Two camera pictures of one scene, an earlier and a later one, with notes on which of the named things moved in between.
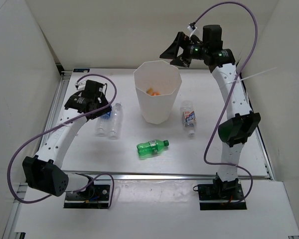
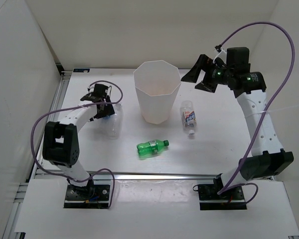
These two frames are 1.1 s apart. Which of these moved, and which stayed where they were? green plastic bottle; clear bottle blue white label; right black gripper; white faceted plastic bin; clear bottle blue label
Moved: clear bottle blue label; right black gripper
Stayed: clear bottle blue white label; green plastic bottle; white faceted plastic bin
